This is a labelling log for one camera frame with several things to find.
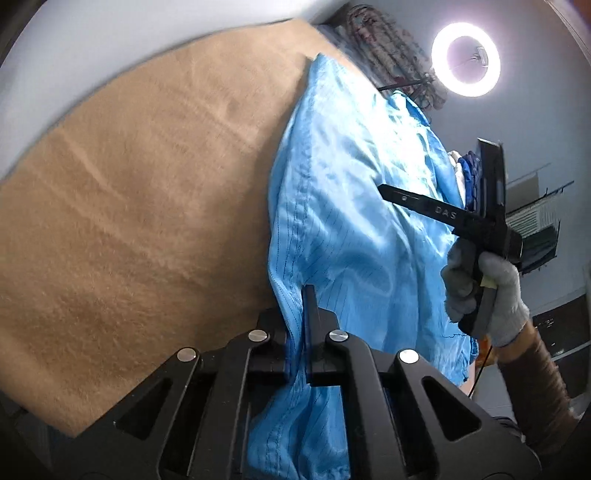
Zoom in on white ring light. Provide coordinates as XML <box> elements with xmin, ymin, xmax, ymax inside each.
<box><xmin>431</xmin><ymin>22</ymin><xmax>502</xmax><ymax>97</ymax></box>

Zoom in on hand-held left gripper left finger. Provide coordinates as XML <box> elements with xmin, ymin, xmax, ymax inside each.
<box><xmin>55</xmin><ymin>308</ymin><xmax>296</xmax><ymax>480</ymax></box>

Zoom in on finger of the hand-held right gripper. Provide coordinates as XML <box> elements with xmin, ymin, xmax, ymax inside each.
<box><xmin>379</xmin><ymin>184</ymin><xmax>472</xmax><ymax>229</ymax></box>

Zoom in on dark cabinet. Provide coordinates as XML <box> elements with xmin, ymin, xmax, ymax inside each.
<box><xmin>531</xmin><ymin>288</ymin><xmax>591</xmax><ymax>361</ymax></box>

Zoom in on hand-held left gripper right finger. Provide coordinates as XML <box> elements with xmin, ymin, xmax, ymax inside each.
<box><xmin>300</xmin><ymin>285</ymin><xmax>543</xmax><ymax>480</ymax></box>

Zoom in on black wire rack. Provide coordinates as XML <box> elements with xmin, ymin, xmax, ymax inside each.
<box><xmin>505</xmin><ymin>178</ymin><xmax>575</xmax><ymax>275</ymax></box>

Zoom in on plaid patterned cloth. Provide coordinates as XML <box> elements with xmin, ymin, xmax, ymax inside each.
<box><xmin>332</xmin><ymin>2</ymin><xmax>448</xmax><ymax>112</ymax></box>

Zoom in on black tripod stand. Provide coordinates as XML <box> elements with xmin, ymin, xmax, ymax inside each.
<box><xmin>378</xmin><ymin>75</ymin><xmax>435</xmax><ymax>92</ymax></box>

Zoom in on person's right hand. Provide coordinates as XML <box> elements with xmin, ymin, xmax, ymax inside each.
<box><xmin>441</xmin><ymin>240</ymin><xmax>531</xmax><ymax>347</ymax></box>

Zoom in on tan blanket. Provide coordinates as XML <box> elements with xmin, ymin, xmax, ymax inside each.
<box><xmin>0</xmin><ymin>18</ymin><xmax>384</xmax><ymax>439</ymax></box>

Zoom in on light blue striped garment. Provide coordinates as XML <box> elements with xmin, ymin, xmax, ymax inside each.
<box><xmin>247</xmin><ymin>53</ymin><xmax>481</xmax><ymax>480</ymax></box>

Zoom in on pile of folded clothes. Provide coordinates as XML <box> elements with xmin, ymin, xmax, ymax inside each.
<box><xmin>447</xmin><ymin>150</ymin><xmax>467</xmax><ymax>201</ymax></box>

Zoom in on black cable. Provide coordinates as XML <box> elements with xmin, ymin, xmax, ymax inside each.
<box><xmin>467</xmin><ymin>339</ymin><xmax>492</xmax><ymax>400</ymax></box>

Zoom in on person's right forearm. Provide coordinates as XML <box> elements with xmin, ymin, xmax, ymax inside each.
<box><xmin>496</xmin><ymin>318</ymin><xmax>583</xmax><ymax>455</ymax></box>

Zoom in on royal blue folded garment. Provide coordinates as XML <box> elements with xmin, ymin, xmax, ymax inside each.
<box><xmin>462</xmin><ymin>150</ymin><xmax>484</xmax><ymax>210</ymax></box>

